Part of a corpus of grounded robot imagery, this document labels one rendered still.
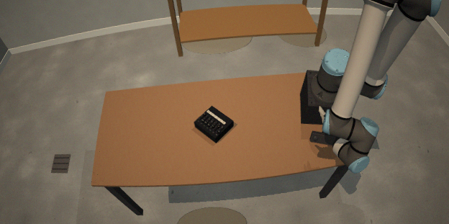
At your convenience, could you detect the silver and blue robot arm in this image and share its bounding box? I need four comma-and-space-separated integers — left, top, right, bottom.
310, 0, 442, 174

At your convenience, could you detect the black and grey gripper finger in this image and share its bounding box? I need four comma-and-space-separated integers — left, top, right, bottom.
319, 106, 325, 123

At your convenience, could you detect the black lighting desk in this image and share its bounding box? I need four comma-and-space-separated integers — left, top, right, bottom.
194, 106, 234, 143

